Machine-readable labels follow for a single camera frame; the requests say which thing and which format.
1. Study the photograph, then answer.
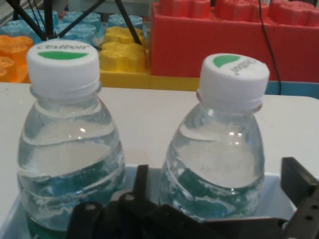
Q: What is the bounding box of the water bottle with script label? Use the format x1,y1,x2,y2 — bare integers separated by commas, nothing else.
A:
16,42,127,239

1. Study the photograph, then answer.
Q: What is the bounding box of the flat blue foam block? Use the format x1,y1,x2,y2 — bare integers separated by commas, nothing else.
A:
265,80,319,99

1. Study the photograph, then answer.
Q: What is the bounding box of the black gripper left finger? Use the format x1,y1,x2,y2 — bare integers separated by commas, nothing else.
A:
67,164,220,239

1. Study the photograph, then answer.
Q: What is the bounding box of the white box with blue front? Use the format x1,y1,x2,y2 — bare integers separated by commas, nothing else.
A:
3,166,299,239

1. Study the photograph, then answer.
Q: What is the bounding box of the orange foam block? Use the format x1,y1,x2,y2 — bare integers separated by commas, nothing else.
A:
0,34,35,84

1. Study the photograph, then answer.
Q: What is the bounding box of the yellow foam base block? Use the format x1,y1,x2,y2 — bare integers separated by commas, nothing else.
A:
99,69,200,91

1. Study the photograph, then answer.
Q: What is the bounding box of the yellow studded foam block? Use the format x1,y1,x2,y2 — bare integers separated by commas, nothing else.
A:
98,26,151,74

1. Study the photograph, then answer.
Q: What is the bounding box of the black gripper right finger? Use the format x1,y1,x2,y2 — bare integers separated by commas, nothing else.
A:
280,156,319,239

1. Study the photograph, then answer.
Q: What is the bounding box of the water bottle with block-print label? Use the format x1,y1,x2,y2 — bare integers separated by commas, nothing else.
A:
158,53,271,223

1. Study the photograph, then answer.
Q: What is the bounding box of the light blue studded foam block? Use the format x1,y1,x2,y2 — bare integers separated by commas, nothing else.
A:
0,9,145,48

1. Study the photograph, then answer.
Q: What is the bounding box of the thin black hanging cable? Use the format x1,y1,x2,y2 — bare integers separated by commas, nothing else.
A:
258,0,283,96

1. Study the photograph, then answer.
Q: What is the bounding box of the large red foam block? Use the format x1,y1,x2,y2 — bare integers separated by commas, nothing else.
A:
150,0,319,83

